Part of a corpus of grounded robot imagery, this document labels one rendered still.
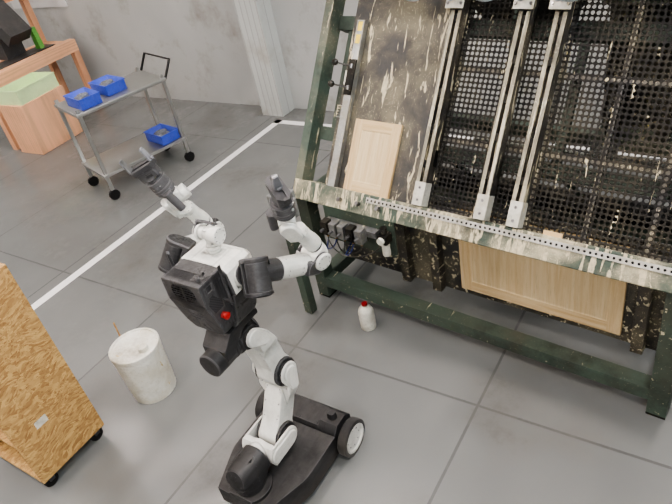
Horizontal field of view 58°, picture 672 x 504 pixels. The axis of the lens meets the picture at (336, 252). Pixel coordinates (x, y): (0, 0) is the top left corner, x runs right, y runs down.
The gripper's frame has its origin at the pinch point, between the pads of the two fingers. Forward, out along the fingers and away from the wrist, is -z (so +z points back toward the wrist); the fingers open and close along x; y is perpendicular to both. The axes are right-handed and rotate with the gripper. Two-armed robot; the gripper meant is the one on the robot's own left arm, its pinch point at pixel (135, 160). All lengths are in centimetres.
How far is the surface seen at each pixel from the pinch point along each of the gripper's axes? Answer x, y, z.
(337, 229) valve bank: 20, -61, 120
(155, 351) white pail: -98, -18, 108
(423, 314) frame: 37, -38, 188
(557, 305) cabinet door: 110, -14, 196
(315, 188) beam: 14, -89, 107
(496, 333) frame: 74, -12, 197
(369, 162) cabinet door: 52, -83, 105
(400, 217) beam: 58, -50, 124
